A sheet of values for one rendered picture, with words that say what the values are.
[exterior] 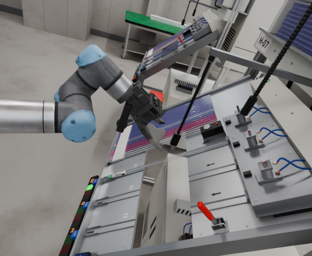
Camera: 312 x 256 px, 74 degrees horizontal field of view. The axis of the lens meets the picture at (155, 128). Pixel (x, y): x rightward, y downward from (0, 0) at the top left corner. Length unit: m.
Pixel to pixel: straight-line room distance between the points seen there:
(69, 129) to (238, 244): 0.45
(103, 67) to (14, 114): 0.23
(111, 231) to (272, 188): 0.47
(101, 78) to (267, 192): 0.48
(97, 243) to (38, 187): 1.12
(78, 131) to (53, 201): 1.25
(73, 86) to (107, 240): 0.46
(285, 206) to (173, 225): 0.57
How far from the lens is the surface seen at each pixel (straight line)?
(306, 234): 0.56
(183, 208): 1.01
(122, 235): 0.69
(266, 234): 0.54
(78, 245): 0.78
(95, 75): 0.59
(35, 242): 1.60
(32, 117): 0.51
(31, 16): 4.81
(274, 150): 0.60
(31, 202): 1.73
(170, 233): 0.98
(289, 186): 0.53
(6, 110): 0.52
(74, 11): 4.55
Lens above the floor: 1.45
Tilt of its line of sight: 36 degrees down
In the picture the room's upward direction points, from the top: 19 degrees clockwise
